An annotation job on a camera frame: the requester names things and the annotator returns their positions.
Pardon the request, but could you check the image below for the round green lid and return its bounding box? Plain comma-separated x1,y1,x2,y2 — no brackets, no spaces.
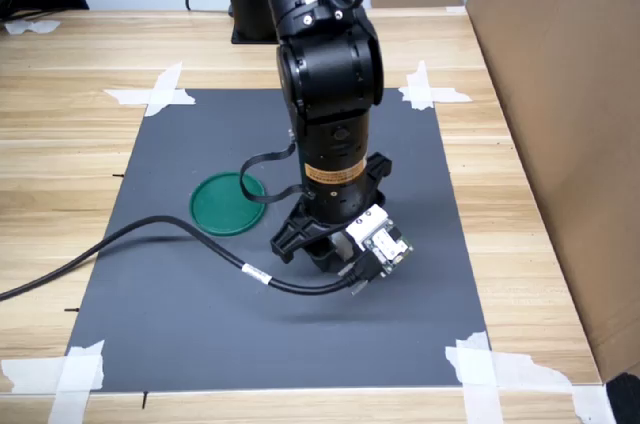
188,171,268,239

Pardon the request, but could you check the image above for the crumpled white tape piece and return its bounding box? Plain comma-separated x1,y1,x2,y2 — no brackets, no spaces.
3,18,62,36

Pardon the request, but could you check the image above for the white camera box with board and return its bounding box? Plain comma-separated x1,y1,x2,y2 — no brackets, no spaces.
344,203,415,279

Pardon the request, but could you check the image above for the large brown cardboard partition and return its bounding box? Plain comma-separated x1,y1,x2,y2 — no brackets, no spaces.
464,0,640,383

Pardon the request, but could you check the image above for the black camera cable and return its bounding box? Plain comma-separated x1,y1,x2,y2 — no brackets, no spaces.
0,215,374,301

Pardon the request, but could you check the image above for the white masking tape strip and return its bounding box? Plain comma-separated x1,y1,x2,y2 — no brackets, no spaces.
444,331,504,424
47,339,106,424
405,60,435,112
487,351,619,424
103,87,197,107
143,61,184,118
398,86,474,104
0,354,106,394

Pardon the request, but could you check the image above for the black object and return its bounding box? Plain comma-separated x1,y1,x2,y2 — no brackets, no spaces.
605,371,640,424

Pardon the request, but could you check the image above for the flat black ribbon cable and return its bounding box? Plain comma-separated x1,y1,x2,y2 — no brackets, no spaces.
238,136,307,205

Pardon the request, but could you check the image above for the dark grey mat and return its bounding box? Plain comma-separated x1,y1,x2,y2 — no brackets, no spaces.
65,87,492,394

